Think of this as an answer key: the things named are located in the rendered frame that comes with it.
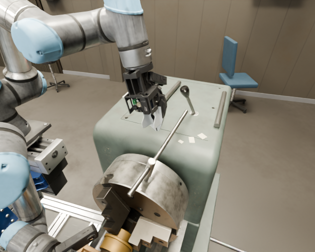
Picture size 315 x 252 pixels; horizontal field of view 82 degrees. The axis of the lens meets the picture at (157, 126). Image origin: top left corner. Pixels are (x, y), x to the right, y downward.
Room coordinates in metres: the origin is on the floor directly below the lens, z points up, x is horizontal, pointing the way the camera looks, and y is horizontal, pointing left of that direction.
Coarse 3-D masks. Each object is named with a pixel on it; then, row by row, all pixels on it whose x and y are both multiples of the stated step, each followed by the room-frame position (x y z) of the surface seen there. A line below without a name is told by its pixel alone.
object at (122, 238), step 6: (120, 228) 0.24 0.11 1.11; (108, 234) 0.22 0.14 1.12; (114, 234) 0.23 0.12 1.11; (120, 234) 0.23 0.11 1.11; (126, 234) 0.23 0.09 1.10; (108, 240) 0.21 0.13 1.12; (114, 240) 0.21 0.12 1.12; (120, 240) 0.21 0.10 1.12; (126, 240) 0.21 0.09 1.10; (102, 246) 0.19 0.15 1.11; (108, 246) 0.19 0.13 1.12; (114, 246) 0.19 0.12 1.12; (120, 246) 0.19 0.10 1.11; (126, 246) 0.20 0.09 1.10
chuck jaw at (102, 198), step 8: (112, 176) 0.35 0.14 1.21; (104, 184) 0.33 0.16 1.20; (104, 192) 0.30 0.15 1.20; (112, 192) 0.31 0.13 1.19; (104, 200) 0.28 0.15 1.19; (112, 200) 0.29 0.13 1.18; (120, 200) 0.30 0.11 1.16; (104, 208) 0.28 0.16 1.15; (112, 208) 0.27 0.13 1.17; (120, 208) 0.28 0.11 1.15; (128, 208) 0.29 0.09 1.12; (104, 216) 0.26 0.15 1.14; (112, 216) 0.25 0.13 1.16; (120, 216) 0.26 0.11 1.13; (104, 224) 0.25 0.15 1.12; (112, 224) 0.24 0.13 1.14; (120, 224) 0.25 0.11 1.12; (112, 232) 0.23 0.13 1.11
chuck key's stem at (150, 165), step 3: (150, 159) 0.32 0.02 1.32; (153, 159) 0.32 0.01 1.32; (147, 162) 0.32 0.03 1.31; (150, 162) 0.31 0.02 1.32; (153, 162) 0.31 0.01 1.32; (147, 165) 0.31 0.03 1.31; (150, 165) 0.31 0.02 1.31; (153, 165) 0.31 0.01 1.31; (150, 168) 0.31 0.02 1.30; (153, 168) 0.32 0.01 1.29; (150, 171) 0.31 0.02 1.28; (147, 174) 0.31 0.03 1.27; (150, 174) 0.31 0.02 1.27; (147, 177) 0.32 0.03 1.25; (144, 180) 0.32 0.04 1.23
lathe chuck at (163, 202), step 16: (128, 176) 0.33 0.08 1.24; (160, 176) 0.34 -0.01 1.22; (96, 192) 0.34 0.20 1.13; (144, 192) 0.28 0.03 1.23; (160, 192) 0.29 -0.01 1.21; (176, 192) 0.32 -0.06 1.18; (144, 208) 0.28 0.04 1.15; (160, 208) 0.26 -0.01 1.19; (176, 208) 0.28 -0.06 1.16; (176, 224) 0.24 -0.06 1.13
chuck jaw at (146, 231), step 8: (136, 224) 0.26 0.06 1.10; (144, 224) 0.26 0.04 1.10; (152, 224) 0.26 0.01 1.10; (160, 224) 0.26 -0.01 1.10; (136, 232) 0.23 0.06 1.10; (144, 232) 0.23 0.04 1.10; (152, 232) 0.23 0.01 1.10; (160, 232) 0.23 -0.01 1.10; (168, 232) 0.23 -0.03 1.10; (176, 232) 0.24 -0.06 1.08; (128, 240) 0.21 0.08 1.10; (136, 240) 0.21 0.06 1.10; (144, 240) 0.21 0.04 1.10; (152, 240) 0.22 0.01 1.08; (160, 240) 0.22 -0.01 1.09; (168, 240) 0.22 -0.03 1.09; (136, 248) 0.20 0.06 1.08
